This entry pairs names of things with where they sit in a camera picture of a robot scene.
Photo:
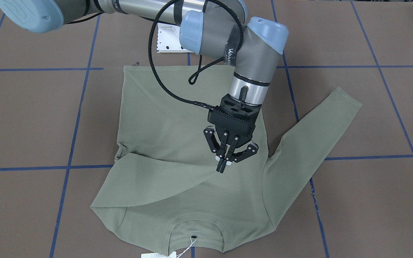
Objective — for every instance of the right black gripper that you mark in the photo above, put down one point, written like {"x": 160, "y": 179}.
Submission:
{"x": 225, "y": 136}

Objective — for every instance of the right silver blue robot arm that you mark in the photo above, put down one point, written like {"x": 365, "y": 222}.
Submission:
{"x": 212, "y": 28}

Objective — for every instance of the olive green long-sleeve shirt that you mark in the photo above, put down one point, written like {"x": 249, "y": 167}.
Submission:
{"x": 164, "y": 193}

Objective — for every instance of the white paper hang tag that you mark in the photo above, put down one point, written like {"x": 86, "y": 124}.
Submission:
{"x": 174, "y": 254}

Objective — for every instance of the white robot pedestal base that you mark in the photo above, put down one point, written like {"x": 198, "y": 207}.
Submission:
{"x": 168, "y": 39}

